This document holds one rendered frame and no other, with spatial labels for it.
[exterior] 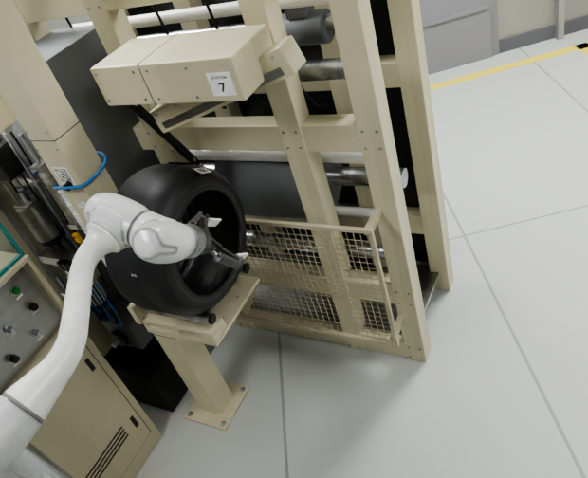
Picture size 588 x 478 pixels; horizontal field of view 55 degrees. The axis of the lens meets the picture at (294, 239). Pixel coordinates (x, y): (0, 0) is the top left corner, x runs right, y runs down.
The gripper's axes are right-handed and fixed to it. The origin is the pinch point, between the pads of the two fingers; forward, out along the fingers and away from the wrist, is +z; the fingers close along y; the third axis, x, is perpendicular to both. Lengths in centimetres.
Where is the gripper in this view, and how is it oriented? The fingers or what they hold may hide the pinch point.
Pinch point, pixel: (229, 239)
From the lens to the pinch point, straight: 168.7
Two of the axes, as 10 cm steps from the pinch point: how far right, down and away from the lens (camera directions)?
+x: 6.9, -6.6, -2.9
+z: 3.7, -0.2, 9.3
